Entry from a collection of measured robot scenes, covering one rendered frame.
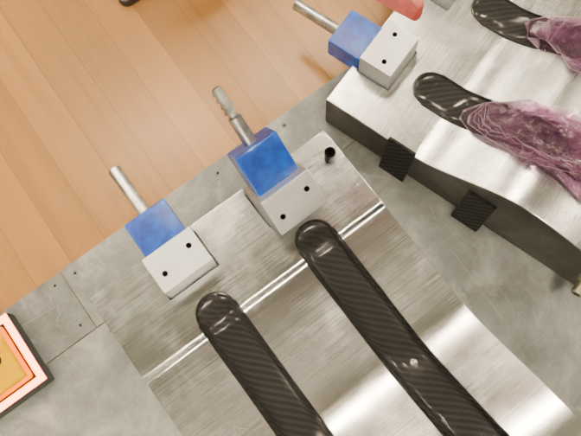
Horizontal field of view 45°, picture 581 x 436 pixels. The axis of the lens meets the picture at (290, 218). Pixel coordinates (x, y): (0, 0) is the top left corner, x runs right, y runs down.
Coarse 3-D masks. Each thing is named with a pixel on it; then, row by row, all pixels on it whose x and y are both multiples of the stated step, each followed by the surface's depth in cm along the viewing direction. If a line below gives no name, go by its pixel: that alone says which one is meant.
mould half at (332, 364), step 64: (256, 256) 62; (384, 256) 62; (128, 320) 61; (192, 320) 61; (256, 320) 61; (320, 320) 61; (448, 320) 61; (192, 384) 60; (320, 384) 60; (384, 384) 59; (512, 384) 56
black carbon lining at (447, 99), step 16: (480, 0) 72; (496, 0) 72; (480, 16) 71; (496, 16) 72; (512, 16) 71; (528, 16) 71; (496, 32) 70; (512, 32) 71; (416, 80) 70; (432, 80) 70; (448, 80) 70; (416, 96) 69; (432, 96) 70; (448, 96) 70; (464, 96) 69; (480, 96) 68; (448, 112) 69; (464, 128) 67
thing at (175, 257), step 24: (120, 168) 64; (144, 216) 62; (168, 216) 62; (144, 240) 61; (168, 240) 61; (192, 240) 60; (144, 264) 59; (168, 264) 59; (192, 264) 59; (216, 264) 62; (168, 288) 59
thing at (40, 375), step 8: (0, 320) 68; (8, 320) 68; (8, 328) 68; (16, 336) 68; (16, 344) 68; (24, 344) 68; (24, 352) 67; (32, 360) 67; (32, 368) 67; (40, 368) 67; (40, 376) 67; (32, 384) 67; (16, 392) 67; (24, 392) 66; (8, 400) 66; (16, 400) 66; (0, 408) 66
